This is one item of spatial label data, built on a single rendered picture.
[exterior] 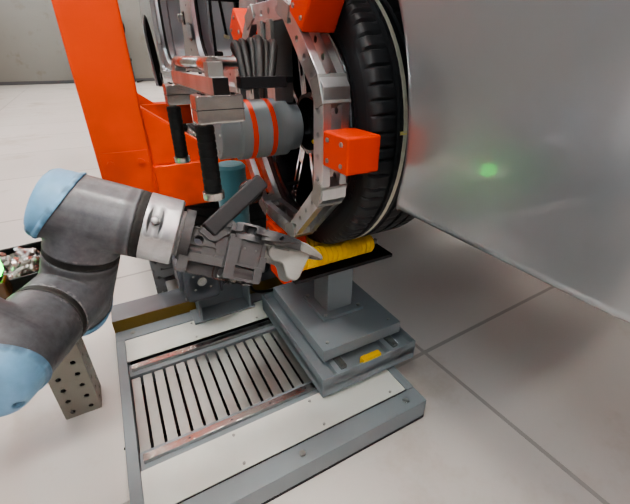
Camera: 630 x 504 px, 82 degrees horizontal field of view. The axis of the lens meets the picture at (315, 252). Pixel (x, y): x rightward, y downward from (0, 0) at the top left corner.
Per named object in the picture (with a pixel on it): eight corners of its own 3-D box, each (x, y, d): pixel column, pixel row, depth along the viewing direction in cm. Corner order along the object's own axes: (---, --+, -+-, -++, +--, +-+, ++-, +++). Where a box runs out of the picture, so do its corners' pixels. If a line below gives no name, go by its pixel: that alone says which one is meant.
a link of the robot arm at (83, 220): (47, 220, 50) (53, 152, 46) (144, 242, 55) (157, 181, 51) (14, 254, 42) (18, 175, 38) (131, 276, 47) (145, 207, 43)
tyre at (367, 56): (394, 271, 114) (522, 49, 65) (329, 292, 104) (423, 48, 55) (305, 148, 149) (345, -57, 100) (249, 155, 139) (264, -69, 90)
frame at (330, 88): (344, 259, 88) (356, -17, 62) (320, 266, 85) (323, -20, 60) (262, 193, 130) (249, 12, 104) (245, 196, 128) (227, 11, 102)
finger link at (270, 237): (292, 254, 56) (237, 241, 53) (294, 243, 57) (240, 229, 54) (303, 251, 52) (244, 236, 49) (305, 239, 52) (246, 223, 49)
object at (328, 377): (412, 359, 127) (416, 337, 122) (322, 400, 112) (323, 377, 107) (337, 288, 165) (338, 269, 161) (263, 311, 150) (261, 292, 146)
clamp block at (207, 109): (246, 121, 71) (243, 92, 68) (198, 125, 67) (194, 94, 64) (237, 118, 75) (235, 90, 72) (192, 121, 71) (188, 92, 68)
